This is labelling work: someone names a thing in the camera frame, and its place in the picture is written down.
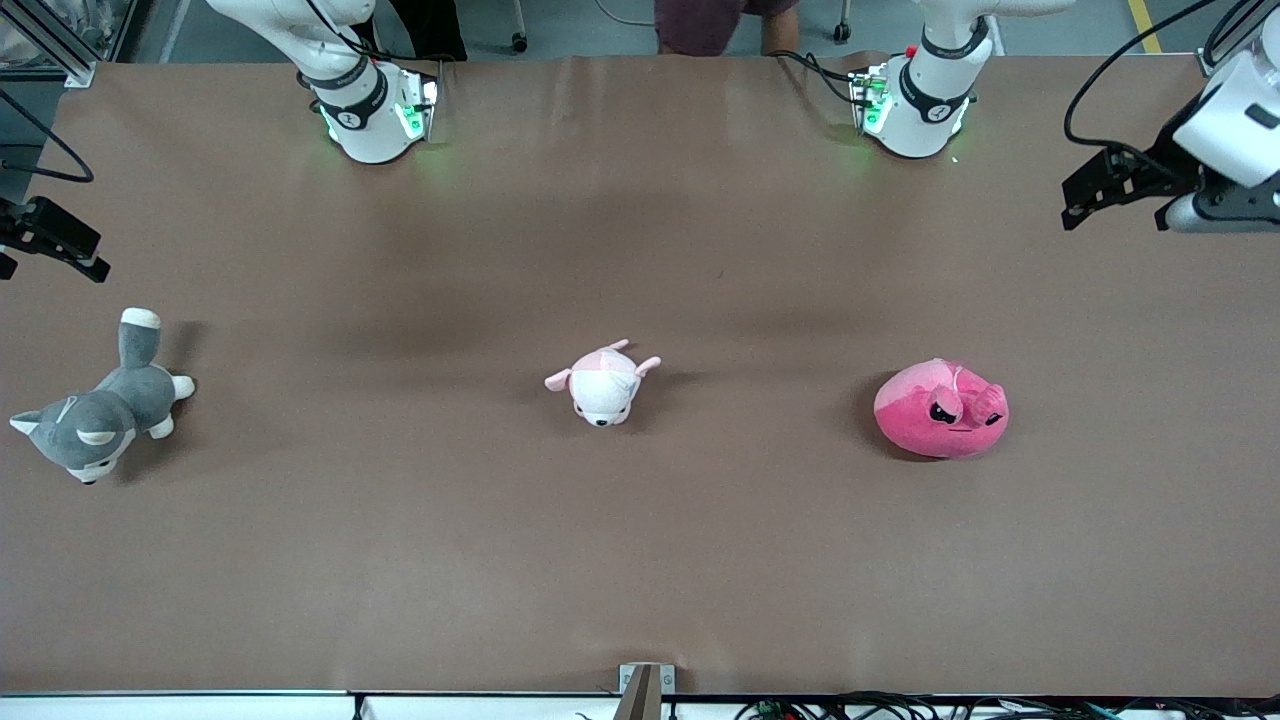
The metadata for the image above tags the round pink plush toy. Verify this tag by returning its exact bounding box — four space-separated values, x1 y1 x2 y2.
873 358 1011 461

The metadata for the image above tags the black left base cable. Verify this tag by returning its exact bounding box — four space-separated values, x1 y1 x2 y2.
768 49 867 107

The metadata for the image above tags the white and pink plush puppy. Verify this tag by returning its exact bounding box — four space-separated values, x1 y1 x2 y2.
544 339 663 428

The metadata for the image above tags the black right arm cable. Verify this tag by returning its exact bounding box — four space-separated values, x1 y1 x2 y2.
0 88 96 186

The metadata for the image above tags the aluminium frame profile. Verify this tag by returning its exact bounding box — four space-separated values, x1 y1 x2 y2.
0 0 133 89

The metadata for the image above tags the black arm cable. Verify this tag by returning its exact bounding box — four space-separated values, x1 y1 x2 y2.
1063 0 1223 169
0 88 96 186

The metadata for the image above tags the person in maroon clothes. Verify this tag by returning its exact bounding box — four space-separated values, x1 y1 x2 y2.
655 0 801 58

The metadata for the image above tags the aluminium camera mount post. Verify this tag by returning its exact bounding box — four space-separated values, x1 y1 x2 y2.
618 662 677 720

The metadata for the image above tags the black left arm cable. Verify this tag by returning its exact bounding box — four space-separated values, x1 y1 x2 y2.
1063 0 1223 169

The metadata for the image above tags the grey and white plush husky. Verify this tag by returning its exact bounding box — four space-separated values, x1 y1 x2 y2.
8 307 197 486

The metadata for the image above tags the black cable bundle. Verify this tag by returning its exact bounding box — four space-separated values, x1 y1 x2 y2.
735 690 1280 720

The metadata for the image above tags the person in black clothes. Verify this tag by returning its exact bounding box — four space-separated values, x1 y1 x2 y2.
388 0 469 63

